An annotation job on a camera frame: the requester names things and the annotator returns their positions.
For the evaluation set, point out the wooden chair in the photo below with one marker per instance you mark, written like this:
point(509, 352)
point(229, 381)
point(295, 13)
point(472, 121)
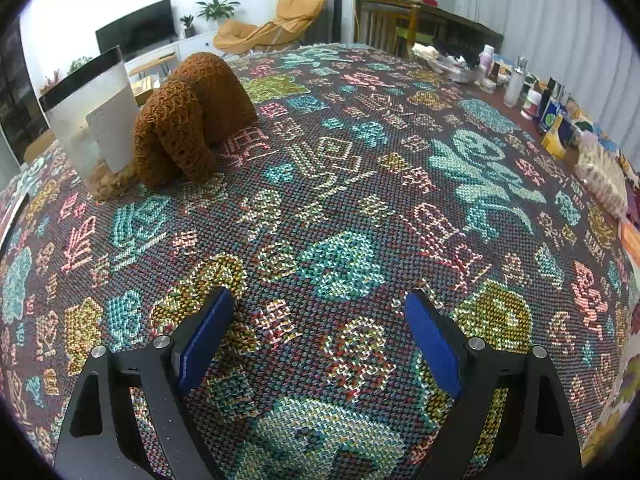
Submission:
point(385, 25)

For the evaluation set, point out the dark glass cabinet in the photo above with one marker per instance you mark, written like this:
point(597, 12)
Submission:
point(20, 100)

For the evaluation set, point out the green leafy potted plant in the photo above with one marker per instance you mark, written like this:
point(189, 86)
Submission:
point(217, 10)

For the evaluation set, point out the brown knitted cloth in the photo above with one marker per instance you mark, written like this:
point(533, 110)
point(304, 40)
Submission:
point(190, 110)

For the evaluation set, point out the tiny potted plant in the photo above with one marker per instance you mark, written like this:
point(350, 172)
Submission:
point(187, 22)

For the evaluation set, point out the white television cabinet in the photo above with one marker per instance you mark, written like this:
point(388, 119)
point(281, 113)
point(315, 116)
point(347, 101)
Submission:
point(200, 42)

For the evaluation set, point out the clear tray with small things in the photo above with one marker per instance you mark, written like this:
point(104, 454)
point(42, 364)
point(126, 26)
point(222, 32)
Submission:
point(445, 62)

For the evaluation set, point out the red flower plant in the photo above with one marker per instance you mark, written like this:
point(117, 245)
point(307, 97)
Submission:
point(52, 80)

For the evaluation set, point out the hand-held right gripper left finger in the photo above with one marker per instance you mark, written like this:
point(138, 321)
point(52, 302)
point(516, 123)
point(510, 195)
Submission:
point(210, 340)

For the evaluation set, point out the small green potted plant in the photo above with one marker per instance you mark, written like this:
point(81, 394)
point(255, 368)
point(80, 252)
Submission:
point(79, 65)

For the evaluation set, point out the patterned woven blanket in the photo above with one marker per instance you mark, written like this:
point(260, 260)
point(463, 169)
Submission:
point(350, 200)

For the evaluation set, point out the row of cosmetic bottles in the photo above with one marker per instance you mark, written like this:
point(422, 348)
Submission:
point(515, 85)

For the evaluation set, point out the black flat television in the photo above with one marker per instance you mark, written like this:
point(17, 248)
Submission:
point(137, 27)

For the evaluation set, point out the clear bag of beige items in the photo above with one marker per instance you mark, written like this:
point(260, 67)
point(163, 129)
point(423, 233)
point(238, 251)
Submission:
point(602, 175)

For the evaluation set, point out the orange lounge chair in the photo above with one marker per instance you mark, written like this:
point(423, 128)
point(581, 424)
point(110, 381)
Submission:
point(280, 22)

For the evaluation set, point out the clear container with black rim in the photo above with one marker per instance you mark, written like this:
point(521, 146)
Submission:
point(70, 115)

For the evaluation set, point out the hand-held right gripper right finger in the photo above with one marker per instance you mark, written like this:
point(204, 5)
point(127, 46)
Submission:
point(432, 340)

